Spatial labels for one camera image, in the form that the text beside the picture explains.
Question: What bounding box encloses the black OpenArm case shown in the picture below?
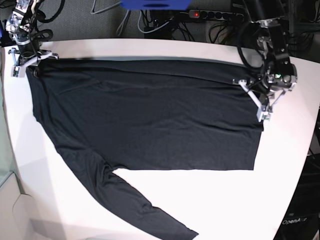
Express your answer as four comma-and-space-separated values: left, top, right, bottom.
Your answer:
274, 154, 320, 240

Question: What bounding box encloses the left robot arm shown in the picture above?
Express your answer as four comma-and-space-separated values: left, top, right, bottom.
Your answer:
232, 0, 298, 122

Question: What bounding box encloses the black long-sleeve T-shirt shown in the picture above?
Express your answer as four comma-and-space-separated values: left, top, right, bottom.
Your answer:
26, 59, 264, 240

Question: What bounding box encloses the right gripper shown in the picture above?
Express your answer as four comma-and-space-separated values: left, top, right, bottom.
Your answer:
8, 47, 59, 78

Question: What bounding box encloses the black power strip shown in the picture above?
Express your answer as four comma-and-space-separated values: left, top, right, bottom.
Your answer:
188, 9, 245, 22

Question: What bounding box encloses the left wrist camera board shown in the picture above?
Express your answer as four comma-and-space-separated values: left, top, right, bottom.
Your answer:
256, 108, 271, 123

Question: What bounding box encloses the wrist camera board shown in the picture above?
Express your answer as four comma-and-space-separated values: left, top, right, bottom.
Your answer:
256, 108, 271, 123
11, 65, 26, 78

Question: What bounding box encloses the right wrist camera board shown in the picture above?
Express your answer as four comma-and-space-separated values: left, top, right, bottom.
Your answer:
11, 65, 26, 78

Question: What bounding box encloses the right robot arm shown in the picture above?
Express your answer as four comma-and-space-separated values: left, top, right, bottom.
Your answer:
5, 0, 65, 78

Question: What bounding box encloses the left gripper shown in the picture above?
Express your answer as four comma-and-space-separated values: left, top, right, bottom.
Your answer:
232, 79, 287, 119

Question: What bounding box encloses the grey cable bundle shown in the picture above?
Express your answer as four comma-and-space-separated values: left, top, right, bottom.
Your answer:
116, 9, 131, 36

